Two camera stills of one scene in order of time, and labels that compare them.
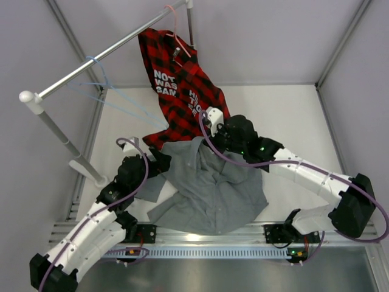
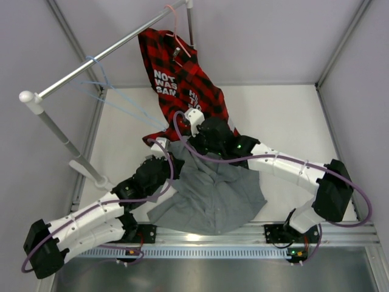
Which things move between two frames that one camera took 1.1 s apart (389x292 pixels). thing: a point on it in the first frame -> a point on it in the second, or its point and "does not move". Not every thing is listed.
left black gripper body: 137,182 -> 166,169
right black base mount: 278,233 does not move
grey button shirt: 206,191 does not move
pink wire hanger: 175,33 does not move
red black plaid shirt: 182,86 does not move
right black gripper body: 222,138 -> 200,143
